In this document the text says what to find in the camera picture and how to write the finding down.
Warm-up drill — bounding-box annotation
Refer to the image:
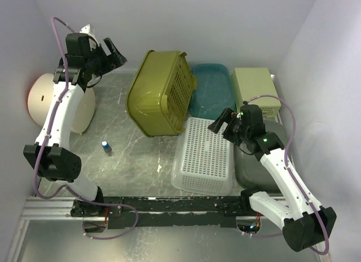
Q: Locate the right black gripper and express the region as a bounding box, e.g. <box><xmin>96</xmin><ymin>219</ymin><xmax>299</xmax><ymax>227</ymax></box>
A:
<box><xmin>208</xmin><ymin>108</ymin><xmax>249</xmax><ymax>146</ymax></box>

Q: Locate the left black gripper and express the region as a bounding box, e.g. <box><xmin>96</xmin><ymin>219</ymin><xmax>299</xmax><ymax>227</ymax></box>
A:
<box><xmin>87</xmin><ymin>38</ymin><xmax>128</xmax><ymax>78</ymax></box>

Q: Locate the blue translucent plastic container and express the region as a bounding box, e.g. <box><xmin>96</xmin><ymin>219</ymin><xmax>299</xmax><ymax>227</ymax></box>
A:
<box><xmin>190</xmin><ymin>63</ymin><xmax>236</xmax><ymax>120</ymax></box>

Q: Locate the pale green perforated box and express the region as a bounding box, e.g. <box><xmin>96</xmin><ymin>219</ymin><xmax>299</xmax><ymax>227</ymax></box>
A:
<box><xmin>231</xmin><ymin>68</ymin><xmax>281</xmax><ymax>118</ymax></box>

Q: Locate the white perforated basket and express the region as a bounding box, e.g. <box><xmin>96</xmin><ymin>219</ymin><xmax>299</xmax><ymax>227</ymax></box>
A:
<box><xmin>171</xmin><ymin>117</ymin><xmax>234</xmax><ymax>196</ymax></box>

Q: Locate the large metal tray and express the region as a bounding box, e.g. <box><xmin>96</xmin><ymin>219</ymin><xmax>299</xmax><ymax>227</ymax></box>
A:
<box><xmin>232</xmin><ymin>119</ymin><xmax>288</xmax><ymax>194</ymax></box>

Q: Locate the olive green tub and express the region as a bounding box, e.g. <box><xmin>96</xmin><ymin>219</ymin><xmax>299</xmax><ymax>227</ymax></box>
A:
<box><xmin>126</xmin><ymin>50</ymin><xmax>197</xmax><ymax>137</ymax></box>

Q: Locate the cream cylindrical container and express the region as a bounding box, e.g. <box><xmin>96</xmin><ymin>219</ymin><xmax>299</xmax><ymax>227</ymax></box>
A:
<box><xmin>27</xmin><ymin>73</ymin><xmax>96</xmax><ymax>134</ymax></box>

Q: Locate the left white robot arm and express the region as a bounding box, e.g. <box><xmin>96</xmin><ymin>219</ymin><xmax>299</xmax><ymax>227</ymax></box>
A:
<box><xmin>23</xmin><ymin>33</ymin><xmax>127</xmax><ymax>216</ymax></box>

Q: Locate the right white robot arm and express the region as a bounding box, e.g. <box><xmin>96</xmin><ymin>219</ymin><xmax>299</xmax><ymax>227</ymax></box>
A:
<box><xmin>208</xmin><ymin>103</ymin><xmax>337</xmax><ymax>255</ymax></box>

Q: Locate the small blue capped bottle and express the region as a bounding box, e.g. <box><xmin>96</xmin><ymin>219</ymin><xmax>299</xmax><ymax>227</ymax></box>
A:
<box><xmin>101</xmin><ymin>140</ymin><xmax>112</xmax><ymax>155</ymax></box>

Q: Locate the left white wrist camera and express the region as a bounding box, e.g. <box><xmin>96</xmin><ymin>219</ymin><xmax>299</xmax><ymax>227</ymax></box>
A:
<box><xmin>79</xmin><ymin>24</ymin><xmax>99</xmax><ymax>45</ymax></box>

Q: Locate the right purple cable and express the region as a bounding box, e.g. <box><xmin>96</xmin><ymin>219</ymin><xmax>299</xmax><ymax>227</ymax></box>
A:
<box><xmin>241</xmin><ymin>94</ymin><xmax>331</xmax><ymax>256</ymax></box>

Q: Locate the purple cable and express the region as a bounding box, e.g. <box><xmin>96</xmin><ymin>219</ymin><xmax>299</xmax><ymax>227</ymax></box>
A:
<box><xmin>241</xmin><ymin>94</ymin><xmax>331</xmax><ymax>256</ymax></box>
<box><xmin>33</xmin><ymin>16</ymin><xmax>139</xmax><ymax>241</ymax></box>

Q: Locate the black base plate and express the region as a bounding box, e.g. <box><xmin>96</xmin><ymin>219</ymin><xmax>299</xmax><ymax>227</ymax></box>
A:
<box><xmin>70</xmin><ymin>196</ymin><xmax>256</xmax><ymax>229</ymax></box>

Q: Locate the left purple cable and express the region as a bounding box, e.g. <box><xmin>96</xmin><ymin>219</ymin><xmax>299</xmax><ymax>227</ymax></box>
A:
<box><xmin>33</xmin><ymin>16</ymin><xmax>139</xmax><ymax>241</ymax></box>

